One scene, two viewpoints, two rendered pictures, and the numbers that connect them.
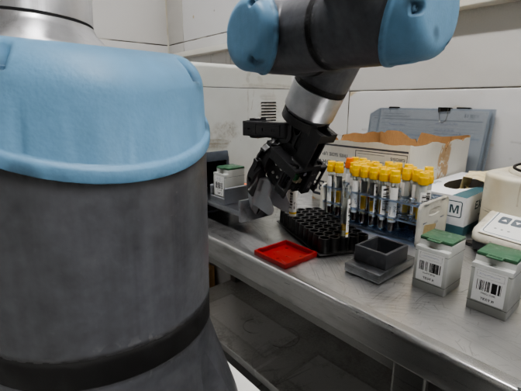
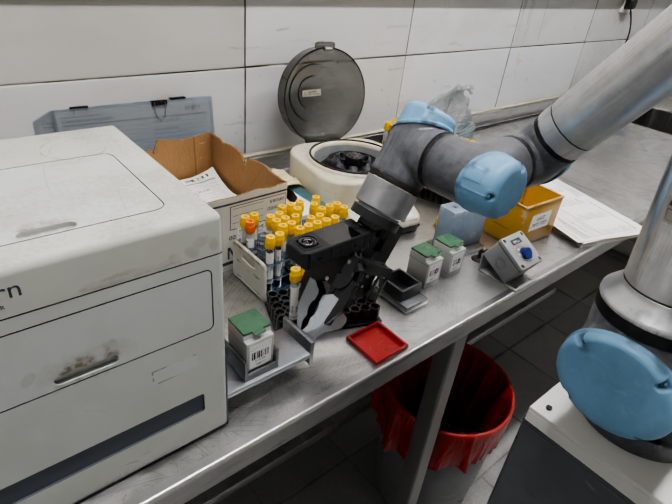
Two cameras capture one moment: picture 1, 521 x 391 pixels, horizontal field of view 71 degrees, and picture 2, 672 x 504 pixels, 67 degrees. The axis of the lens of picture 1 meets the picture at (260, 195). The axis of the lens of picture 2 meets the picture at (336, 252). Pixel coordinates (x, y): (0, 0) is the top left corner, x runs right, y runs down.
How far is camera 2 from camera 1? 0.89 m
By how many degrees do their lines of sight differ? 85
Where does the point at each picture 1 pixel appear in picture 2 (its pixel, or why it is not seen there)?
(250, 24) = (519, 185)
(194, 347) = not seen: hidden behind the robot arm
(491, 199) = (344, 201)
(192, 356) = not seen: hidden behind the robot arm
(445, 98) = (150, 86)
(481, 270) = (455, 255)
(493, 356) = (493, 289)
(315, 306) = (438, 346)
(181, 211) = not seen: outside the picture
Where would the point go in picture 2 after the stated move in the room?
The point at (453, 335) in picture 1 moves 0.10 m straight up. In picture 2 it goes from (479, 294) to (493, 247)
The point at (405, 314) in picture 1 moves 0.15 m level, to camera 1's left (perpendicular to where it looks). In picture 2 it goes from (462, 304) to (482, 365)
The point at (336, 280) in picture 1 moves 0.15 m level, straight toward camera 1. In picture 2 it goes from (422, 322) to (514, 343)
